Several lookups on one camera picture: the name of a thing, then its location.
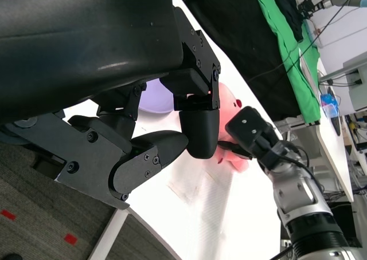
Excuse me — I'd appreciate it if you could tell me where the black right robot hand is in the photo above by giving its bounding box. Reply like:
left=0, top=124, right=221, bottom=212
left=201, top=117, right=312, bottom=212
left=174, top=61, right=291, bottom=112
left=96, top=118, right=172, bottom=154
left=225, top=105, right=287, bottom=169

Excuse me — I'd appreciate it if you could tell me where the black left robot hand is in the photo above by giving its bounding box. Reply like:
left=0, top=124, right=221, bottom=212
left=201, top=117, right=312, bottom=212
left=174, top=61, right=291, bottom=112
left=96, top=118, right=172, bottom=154
left=0, top=0, right=221, bottom=211

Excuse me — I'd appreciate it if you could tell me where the pink plush beaver doll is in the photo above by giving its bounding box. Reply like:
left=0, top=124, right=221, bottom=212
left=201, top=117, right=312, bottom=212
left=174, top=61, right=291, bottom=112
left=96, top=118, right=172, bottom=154
left=186, top=82, right=250, bottom=174

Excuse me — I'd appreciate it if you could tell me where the purple plastic plate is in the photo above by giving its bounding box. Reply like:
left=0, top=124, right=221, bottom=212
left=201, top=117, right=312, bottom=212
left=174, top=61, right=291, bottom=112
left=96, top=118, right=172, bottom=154
left=138, top=81, right=180, bottom=116

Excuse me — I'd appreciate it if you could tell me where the green cloth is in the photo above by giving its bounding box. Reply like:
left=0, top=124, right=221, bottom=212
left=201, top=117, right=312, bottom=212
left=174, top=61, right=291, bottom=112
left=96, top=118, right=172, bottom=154
left=248, top=0, right=321, bottom=126

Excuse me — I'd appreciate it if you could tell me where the black backdrop cloth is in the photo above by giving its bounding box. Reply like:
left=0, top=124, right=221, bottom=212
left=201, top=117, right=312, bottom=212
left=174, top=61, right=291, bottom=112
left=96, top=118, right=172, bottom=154
left=171, top=0, right=304, bottom=122

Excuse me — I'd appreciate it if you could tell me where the blue packet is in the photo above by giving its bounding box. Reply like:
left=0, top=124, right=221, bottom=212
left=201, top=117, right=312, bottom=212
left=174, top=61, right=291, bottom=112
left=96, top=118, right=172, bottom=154
left=320, top=93, right=339, bottom=118

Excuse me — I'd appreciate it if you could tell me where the white side desk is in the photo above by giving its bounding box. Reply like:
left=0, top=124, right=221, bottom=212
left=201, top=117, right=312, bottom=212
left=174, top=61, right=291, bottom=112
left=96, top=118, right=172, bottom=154
left=299, top=46, right=355, bottom=203

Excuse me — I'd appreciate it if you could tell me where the white equipment box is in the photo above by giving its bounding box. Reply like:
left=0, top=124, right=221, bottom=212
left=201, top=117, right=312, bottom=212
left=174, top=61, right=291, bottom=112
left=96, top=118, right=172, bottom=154
left=342, top=53, right=367, bottom=112

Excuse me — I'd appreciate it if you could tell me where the long black floor cable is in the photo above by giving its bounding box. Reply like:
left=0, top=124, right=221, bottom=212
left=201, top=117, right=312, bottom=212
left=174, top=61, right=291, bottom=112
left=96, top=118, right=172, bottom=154
left=248, top=0, right=356, bottom=82

